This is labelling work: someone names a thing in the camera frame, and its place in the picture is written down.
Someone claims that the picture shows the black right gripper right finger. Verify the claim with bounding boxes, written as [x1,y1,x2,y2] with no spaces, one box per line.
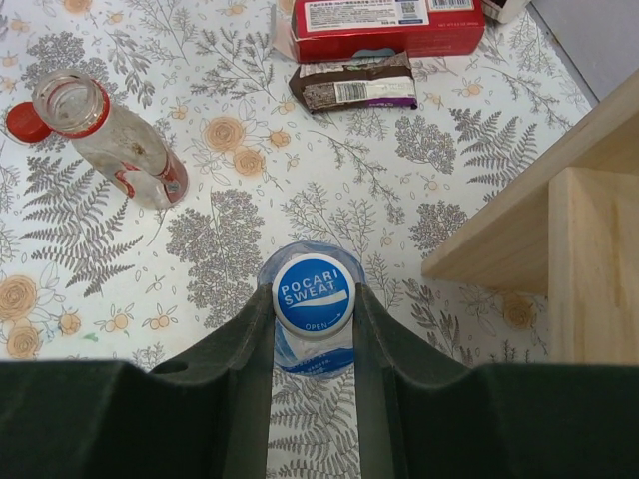
[353,285,638,478]

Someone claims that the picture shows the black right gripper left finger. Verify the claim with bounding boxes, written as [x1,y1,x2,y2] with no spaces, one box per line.
[1,285,275,478]

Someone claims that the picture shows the white blue Pocari cap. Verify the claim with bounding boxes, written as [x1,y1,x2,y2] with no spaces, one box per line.
[272,253,355,341]

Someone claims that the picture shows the blue-label Pocari bottle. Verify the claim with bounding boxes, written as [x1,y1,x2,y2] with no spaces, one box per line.
[258,240,366,377]

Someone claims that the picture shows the clear red-label bottle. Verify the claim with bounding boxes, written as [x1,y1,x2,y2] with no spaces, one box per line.
[32,69,189,210]

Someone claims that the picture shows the red bottle cap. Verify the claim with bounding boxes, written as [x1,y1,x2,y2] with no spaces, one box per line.
[5,102,52,144]

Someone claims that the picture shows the floral table mat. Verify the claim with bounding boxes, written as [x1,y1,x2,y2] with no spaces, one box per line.
[0,0,600,479]

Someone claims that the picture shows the wooden shelf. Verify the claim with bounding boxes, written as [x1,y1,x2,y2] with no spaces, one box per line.
[421,76,638,365]

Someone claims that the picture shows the brown snack bar wrapper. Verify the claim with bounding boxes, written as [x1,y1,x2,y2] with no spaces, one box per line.
[289,52,418,114]

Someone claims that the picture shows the red cardboard box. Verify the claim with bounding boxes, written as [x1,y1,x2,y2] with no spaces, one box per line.
[272,0,485,64]

